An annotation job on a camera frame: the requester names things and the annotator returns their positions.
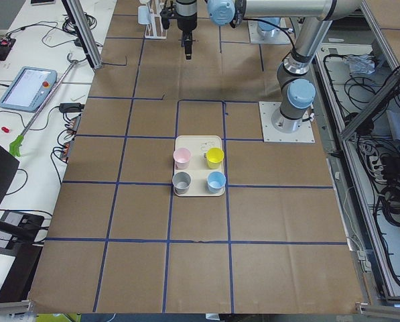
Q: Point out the light blue plastic cup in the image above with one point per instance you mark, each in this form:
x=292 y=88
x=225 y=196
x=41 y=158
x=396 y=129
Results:
x=143 y=15

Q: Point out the teach pendant tablet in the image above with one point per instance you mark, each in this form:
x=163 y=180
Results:
x=29 y=89

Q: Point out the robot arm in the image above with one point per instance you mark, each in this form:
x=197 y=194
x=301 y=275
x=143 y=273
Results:
x=298 y=93

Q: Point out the yellow plastic cup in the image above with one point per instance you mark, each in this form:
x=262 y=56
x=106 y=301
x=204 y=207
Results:
x=214 y=157

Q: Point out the pink plastic cup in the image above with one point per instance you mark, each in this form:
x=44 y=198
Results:
x=182 y=157

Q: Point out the white wire cup rack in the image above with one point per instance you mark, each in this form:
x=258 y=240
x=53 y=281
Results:
x=155 y=30

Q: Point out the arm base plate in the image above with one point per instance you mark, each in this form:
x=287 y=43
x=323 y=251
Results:
x=277 y=129
x=263 y=33

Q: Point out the black power adapter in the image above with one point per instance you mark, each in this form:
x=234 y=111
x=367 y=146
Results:
x=70 y=107

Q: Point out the cream plastic tray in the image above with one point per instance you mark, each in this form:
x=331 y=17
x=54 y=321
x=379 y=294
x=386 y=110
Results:
x=198 y=169

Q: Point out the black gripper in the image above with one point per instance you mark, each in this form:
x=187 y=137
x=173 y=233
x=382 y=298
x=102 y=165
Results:
x=186 y=22

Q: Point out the metal reacher grabber tool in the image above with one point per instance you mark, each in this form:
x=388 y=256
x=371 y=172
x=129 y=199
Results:
x=15 y=145

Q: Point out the grey plastic cup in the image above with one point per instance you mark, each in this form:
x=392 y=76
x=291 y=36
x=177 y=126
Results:
x=181 y=182

